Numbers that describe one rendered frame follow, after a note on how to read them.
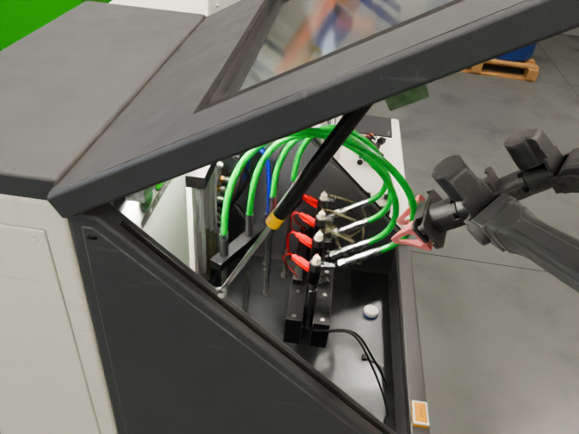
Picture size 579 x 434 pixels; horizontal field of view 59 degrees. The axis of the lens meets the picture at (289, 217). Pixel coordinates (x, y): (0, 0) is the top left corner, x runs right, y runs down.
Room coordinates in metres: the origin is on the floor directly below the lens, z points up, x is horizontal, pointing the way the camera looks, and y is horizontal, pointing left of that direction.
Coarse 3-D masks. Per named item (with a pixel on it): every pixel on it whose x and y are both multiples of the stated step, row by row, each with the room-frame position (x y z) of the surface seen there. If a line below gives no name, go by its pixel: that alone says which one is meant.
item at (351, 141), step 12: (300, 132) 0.81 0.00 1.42; (312, 132) 0.81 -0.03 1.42; (324, 132) 0.81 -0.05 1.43; (348, 144) 0.80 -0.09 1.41; (360, 144) 0.80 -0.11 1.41; (372, 156) 0.80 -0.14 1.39; (240, 168) 0.82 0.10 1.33; (396, 180) 0.80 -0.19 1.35; (228, 192) 0.82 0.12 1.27; (408, 192) 0.79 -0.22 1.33; (228, 204) 0.82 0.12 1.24
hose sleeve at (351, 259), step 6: (378, 246) 0.81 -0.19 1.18; (360, 252) 0.81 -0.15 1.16; (366, 252) 0.80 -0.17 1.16; (372, 252) 0.80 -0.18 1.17; (378, 252) 0.79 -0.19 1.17; (348, 258) 0.80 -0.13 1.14; (354, 258) 0.80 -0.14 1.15; (360, 258) 0.80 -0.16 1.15; (366, 258) 0.80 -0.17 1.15; (348, 264) 0.80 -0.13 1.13
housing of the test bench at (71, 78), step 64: (128, 0) 1.33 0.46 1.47; (192, 0) 1.39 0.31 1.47; (0, 64) 0.79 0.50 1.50; (64, 64) 0.82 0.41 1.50; (128, 64) 0.85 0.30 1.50; (0, 128) 0.59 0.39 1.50; (64, 128) 0.60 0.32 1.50; (0, 192) 0.49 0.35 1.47; (0, 256) 0.49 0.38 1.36; (64, 256) 0.48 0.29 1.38; (0, 320) 0.49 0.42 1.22; (64, 320) 0.49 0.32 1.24; (0, 384) 0.50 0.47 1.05; (64, 384) 0.49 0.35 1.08
